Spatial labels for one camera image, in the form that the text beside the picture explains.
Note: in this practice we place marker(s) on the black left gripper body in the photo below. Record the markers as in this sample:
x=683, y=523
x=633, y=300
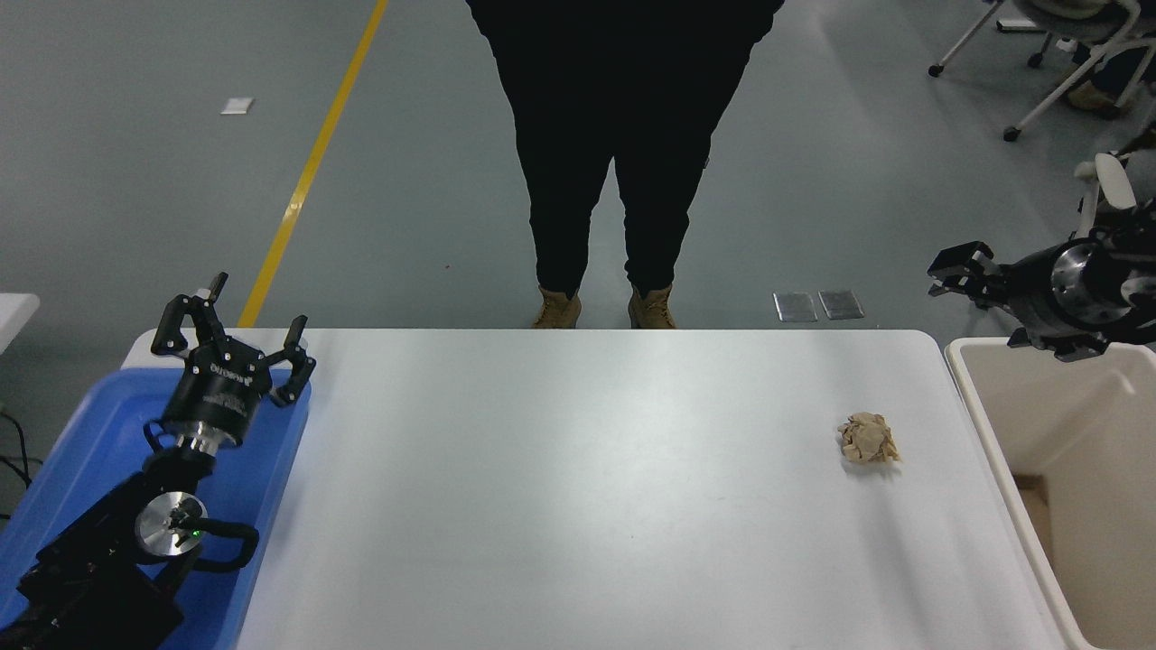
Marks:
x=217, y=394

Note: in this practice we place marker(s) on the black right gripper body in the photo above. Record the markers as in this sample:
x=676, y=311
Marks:
x=1034, y=289

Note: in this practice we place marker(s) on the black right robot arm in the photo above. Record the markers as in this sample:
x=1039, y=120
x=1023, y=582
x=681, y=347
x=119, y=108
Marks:
x=1129, y=289

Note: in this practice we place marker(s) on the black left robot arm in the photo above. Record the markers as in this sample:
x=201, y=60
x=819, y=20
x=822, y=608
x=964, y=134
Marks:
x=90, y=578

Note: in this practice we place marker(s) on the metal floor plate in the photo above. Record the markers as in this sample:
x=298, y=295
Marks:
x=841, y=304
x=796, y=307

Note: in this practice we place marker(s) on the large pale bin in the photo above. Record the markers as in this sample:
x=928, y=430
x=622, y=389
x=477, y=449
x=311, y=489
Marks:
x=1057, y=424

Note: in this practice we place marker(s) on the blue plastic tray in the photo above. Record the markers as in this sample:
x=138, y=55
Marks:
x=99, y=426

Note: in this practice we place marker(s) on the white-legged office chair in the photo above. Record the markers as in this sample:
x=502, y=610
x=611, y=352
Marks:
x=1115, y=181
x=1084, y=20

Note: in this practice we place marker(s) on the brown cardboard piece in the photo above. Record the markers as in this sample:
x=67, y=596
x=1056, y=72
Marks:
x=1037, y=516

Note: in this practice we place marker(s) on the crumpled tan paper ball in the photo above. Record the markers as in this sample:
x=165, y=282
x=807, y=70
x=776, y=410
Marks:
x=868, y=439

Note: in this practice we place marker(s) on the person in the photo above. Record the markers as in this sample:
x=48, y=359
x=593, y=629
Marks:
x=1095, y=97
x=623, y=108

